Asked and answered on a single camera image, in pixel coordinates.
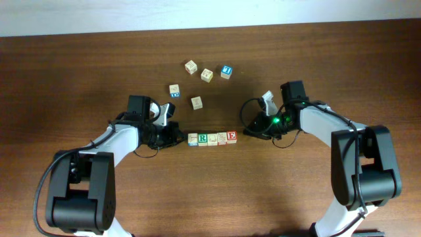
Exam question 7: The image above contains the red letter E block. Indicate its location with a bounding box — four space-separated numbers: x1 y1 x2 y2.
226 131 237 144

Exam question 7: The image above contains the blue edged wooden block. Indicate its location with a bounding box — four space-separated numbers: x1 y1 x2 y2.
187 133 198 146

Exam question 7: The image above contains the red edged wooden block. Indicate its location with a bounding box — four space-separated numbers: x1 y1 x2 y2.
217 132 228 145

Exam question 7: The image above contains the green letter R block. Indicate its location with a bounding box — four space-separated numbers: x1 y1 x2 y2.
197 134 208 146

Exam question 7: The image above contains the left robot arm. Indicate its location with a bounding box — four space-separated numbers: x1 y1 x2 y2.
45 112 185 236

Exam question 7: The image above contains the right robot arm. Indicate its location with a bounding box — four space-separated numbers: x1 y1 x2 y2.
244 99 402 236

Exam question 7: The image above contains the blue letter E block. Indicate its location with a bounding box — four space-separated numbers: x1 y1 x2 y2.
169 84 180 98

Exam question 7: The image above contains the plain wooden picture block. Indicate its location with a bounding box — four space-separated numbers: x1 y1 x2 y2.
191 96 203 110

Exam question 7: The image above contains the blue letter T block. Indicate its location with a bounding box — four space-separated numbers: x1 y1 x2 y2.
220 65 233 80

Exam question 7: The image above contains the wooden animal picture block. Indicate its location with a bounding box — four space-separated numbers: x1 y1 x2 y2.
201 68 213 83

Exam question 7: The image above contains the wooden block top left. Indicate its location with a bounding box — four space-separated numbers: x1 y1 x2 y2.
184 60 198 74

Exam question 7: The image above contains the black table clamp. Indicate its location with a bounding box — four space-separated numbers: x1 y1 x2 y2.
351 231 385 237

